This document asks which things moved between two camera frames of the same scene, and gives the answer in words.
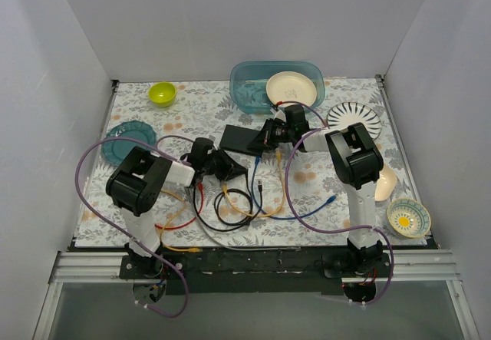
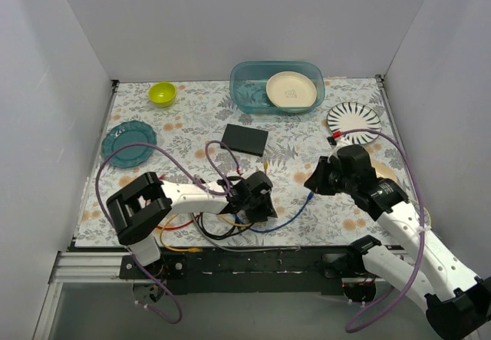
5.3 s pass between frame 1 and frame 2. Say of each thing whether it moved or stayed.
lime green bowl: stayed
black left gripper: moved
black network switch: stayed
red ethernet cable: stayed
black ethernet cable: moved
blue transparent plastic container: stayed
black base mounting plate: stayed
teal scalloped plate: stayed
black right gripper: moved
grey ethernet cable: stayed
